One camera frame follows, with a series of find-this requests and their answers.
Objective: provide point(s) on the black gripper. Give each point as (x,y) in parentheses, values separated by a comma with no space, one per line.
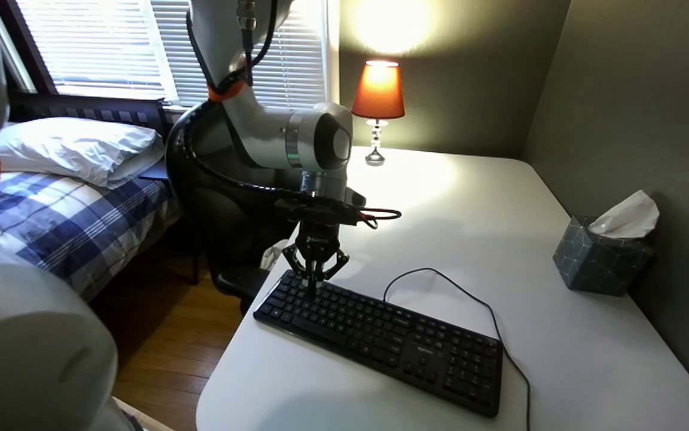
(315,243)

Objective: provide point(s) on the black computer keyboard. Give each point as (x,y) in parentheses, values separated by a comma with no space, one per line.
(393,339)

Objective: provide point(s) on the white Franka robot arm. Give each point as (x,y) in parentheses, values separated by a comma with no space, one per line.
(279,135)

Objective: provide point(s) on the black leather office chair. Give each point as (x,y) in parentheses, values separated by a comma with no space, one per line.
(209,215)

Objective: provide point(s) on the orange shade table lamp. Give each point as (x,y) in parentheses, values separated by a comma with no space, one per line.
(378,91)

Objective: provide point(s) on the blue plaid bed blanket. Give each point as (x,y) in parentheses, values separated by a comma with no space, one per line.
(71,227)

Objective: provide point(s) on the white pillow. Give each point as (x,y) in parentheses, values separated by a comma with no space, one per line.
(71,147)

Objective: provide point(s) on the dark bed headboard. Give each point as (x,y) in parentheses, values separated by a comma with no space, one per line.
(81,108)

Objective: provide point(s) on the grey tissue box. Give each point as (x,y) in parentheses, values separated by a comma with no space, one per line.
(598,259)

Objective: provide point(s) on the white window blind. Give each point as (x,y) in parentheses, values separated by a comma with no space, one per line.
(96,40)

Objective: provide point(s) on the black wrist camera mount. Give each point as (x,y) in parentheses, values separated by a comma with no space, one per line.
(321,206)

